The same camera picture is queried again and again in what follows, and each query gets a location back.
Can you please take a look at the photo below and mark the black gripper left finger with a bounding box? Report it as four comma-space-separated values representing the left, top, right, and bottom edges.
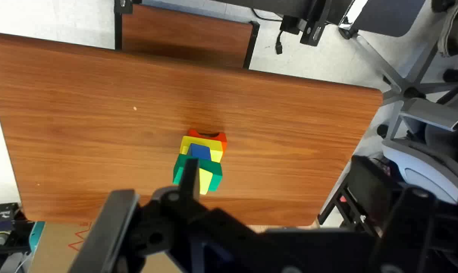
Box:
179, 156, 202, 202

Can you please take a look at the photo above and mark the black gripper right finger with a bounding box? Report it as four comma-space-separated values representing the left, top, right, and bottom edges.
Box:
346, 155, 408, 240

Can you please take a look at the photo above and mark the yellow cube block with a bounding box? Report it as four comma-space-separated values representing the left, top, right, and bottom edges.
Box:
197, 167, 215, 197

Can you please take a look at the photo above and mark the multicoloured block stack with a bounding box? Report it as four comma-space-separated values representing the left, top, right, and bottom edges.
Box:
171, 153, 225, 194

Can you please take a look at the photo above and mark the blue block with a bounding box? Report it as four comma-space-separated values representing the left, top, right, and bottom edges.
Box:
188, 143, 214, 162

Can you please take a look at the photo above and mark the flat yellow block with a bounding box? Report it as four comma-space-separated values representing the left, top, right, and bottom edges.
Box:
178, 134, 226, 165

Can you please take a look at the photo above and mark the orange arch block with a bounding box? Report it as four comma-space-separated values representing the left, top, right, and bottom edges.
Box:
185, 126, 229, 153

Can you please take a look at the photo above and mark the grey white chair shell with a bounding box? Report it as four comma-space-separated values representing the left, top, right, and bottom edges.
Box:
379, 135, 458, 205

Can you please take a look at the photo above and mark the grey office chair base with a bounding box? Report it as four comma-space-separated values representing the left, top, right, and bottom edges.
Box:
338, 27, 458, 134

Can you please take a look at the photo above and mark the brown cardboard box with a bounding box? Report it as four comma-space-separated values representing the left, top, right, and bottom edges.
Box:
26, 222, 182, 273

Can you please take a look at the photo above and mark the black hanging cable plug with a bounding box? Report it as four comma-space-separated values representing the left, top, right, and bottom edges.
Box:
275, 27, 287, 56

